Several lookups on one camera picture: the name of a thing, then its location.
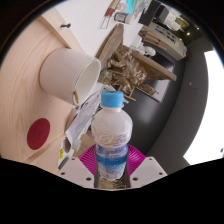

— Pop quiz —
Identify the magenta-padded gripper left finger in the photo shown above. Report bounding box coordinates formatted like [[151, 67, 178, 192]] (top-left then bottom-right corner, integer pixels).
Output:
[[58, 143, 98, 189]]

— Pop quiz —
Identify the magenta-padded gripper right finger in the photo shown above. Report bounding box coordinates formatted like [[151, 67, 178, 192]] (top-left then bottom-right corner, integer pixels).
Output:
[[126, 144, 168, 189]]

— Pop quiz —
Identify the white drink bottle blue cap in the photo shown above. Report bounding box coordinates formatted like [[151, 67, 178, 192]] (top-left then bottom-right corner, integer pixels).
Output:
[[91, 90, 134, 182]]

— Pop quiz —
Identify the newspaper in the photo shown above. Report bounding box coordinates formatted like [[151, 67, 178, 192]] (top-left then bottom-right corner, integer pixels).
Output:
[[64, 86, 116, 151]]

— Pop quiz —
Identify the flat round red coaster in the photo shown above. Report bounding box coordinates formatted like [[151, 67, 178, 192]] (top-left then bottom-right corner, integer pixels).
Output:
[[26, 117, 52, 151]]

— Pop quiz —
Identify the long ceiling light strip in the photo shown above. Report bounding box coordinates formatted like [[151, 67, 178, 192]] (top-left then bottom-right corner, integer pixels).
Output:
[[183, 49, 224, 166]]

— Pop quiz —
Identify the white cup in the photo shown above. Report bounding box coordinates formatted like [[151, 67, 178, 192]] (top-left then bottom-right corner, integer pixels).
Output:
[[39, 47, 102, 107]]

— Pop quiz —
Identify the golden sculpture on wooden base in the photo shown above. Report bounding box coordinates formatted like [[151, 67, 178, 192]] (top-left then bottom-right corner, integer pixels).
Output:
[[96, 23, 178, 101]]

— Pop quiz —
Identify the beige canvas mat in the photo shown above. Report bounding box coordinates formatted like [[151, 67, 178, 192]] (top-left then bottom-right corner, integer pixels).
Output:
[[0, 7, 98, 176]]

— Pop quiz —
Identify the small grey jar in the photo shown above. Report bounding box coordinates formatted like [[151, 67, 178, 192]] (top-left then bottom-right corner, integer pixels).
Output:
[[113, 11, 133, 25]]

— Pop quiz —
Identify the large black flat box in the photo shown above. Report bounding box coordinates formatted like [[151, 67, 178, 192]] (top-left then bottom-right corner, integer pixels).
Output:
[[138, 0, 171, 28]]

